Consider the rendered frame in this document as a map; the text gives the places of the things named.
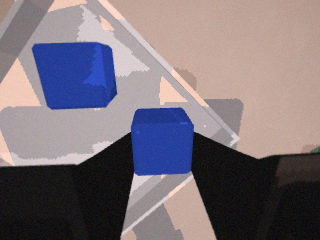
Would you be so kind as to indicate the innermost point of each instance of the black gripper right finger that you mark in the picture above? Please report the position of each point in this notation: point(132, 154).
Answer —
point(241, 193)

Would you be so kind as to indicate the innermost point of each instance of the blue block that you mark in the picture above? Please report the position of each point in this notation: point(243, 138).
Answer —
point(162, 141)
point(76, 75)

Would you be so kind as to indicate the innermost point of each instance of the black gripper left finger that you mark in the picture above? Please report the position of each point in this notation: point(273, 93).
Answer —
point(93, 195)

